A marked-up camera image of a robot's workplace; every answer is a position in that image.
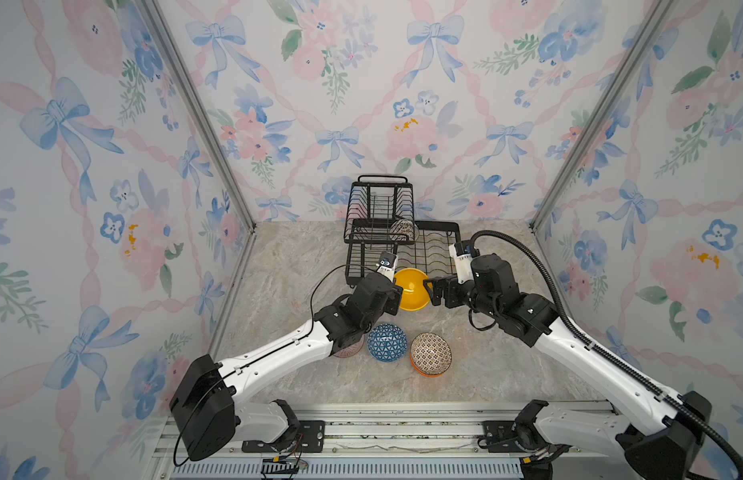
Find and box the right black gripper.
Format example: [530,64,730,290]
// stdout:
[421,271,501,325]

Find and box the yellow bowl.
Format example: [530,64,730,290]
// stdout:
[393,268,431,312]

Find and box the white red patterned bowl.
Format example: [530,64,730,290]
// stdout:
[389,219,419,244]

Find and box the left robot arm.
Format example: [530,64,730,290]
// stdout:
[170,267,403,461]

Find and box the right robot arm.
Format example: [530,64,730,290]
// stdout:
[423,254,711,479]

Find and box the pink patterned bowl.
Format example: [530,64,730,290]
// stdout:
[334,336,366,359]

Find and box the blue patterned bowl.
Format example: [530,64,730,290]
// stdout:
[367,323,409,363]

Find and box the orange dotted patterned bowl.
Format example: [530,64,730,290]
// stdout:
[409,332,453,378]

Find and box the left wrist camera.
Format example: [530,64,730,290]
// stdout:
[375,252,397,281]

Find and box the black wire dish rack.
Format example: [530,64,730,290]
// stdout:
[344,175,461,287]

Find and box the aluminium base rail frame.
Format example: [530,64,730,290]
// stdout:
[148,403,667,480]

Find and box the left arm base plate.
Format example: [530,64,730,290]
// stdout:
[242,420,326,455]

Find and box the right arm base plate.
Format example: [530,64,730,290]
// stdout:
[481,419,571,454]

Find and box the black corrugated cable hose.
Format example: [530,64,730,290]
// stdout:
[469,229,743,480]

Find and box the right aluminium corner post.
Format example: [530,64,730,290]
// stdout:
[529,0,675,234]

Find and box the aluminium corner post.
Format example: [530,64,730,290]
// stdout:
[529,0,675,234]
[136,0,256,234]

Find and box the left aluminium corner post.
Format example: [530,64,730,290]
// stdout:
[136,0,256,234]

